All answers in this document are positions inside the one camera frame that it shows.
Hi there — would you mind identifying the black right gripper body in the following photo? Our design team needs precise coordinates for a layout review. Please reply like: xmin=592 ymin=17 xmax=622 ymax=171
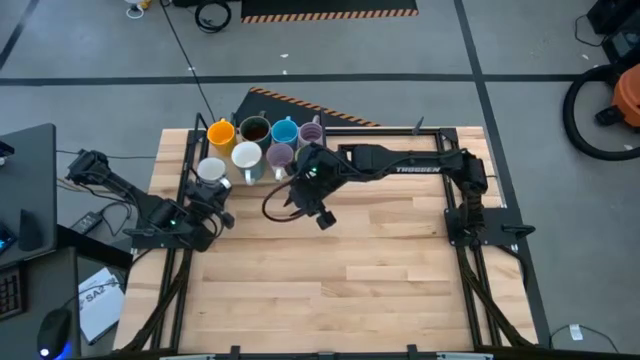
xmin=287 ymin=143 xmax=347 ymax=211

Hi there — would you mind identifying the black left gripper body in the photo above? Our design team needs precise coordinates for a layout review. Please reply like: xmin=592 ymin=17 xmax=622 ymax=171
xmin=185 ymin=178 xmax=234 ymax=221

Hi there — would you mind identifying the grey speckled mug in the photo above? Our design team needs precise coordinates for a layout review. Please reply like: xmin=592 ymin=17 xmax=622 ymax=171
xmin=195 ymin=156 xmax=232 ymax=189

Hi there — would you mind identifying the plain lilac mug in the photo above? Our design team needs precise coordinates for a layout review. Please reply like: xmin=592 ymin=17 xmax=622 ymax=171
xmin=265 ymin=142 xmax=295 ymax=182

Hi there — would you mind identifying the ribbed lilac mug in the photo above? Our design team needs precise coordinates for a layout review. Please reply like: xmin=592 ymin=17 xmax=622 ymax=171
xmin=298 ymin=114 xmax=325 ymax=149

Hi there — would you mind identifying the light blue faceted mug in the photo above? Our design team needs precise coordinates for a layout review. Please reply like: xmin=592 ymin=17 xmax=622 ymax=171
xmin=271 ymin=115 xmax=300 ymax=149

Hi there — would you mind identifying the teal mug with white handle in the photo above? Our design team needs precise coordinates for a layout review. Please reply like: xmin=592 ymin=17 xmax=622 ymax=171
xmin=230 ymin=141 xmax=267 ymax=186

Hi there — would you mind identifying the yellow faceted mug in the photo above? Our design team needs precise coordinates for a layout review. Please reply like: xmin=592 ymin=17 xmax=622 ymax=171
xmin=206 ymin=117 xmax=237 ymax=157

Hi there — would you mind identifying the teal and brown glazed mug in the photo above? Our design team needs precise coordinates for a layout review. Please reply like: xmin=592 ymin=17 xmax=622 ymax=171
xmin=238 ymin=114 xmax=273 ymax=151

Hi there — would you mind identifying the black mat with striped edge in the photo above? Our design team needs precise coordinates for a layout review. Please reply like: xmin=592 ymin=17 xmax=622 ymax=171
xmin=233 ymin=86 xmax=382 ymax=129
xmin=241 ymin=0 xmax=419 ymax=24

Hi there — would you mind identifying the black power adapter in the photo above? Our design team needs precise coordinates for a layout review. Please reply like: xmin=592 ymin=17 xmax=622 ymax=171
xmin=71 ymin=210 xmax=104 ymax=235

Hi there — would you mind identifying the white printed booklet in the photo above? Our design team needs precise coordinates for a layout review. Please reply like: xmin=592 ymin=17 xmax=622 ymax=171
xmin=77 ymin=266 xmax=127 ymax=346

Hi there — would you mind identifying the dark grey side desk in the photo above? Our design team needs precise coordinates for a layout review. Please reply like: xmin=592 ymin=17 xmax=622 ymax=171
xmin=0 ymin=224 xmax=134 ymax=360

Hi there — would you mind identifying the black desk stand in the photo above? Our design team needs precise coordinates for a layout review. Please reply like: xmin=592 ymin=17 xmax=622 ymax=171
xmin=18 ymin=208 xmax=45 ymax=252

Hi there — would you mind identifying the smartphone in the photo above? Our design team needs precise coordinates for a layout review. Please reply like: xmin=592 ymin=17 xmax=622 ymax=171
xmin=0 ymin=222 xmax=17 ymax=255

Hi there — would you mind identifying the white and yellow floor object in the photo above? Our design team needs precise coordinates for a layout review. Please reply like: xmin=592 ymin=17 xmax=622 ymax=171
xmin=124 ymin=0 xmax=151 ymax=20

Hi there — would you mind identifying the black keyboard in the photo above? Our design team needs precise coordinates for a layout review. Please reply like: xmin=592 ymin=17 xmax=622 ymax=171
xmin=0 ymin=263 xmax=27 ymax=321

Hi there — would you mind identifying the orange vacuum cleaner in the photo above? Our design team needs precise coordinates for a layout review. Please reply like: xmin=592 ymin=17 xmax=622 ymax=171
xmin=594 ymin=62 xmax=640 ymax=129

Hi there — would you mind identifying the black equipment case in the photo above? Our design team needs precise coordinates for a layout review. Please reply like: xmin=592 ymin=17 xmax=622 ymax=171
xmin=587 ymin=0 xmax=640 ymax=64

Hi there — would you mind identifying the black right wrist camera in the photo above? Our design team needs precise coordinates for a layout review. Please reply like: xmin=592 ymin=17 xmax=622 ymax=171
xmin=315 ymin=209 xmax=338 ymax=232

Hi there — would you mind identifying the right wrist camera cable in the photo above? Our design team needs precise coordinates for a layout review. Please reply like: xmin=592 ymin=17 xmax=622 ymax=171
xmin=261 ymin=177 xmax=321 ymax=224

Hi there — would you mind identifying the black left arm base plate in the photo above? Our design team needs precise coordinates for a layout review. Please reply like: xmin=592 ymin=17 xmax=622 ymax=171
xmin=130 ymin=209 xmax=214 ymax=253

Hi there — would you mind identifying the yellow cable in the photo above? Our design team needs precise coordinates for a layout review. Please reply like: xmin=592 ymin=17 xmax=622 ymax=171
xmin=55 ymin=177 xmax=114 ymax=196

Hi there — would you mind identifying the long black floor cable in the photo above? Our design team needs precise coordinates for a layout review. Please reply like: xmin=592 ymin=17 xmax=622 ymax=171
xmin=160 ymin=0 xmax=224 ymax=129

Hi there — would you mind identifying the coiled black cable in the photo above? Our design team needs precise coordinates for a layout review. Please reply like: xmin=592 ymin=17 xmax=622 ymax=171
xmin=194 ymin=0 xmax=233 ymax=34

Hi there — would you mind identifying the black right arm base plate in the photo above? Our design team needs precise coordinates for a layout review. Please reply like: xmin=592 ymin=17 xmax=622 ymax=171
xmin=443 ymin=206 xmax=536 ymax=248

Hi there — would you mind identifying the orange vacuum with hose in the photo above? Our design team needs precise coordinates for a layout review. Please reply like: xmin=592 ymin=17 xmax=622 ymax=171
xmin=562 ymin=62 xmax=640 ymax=162

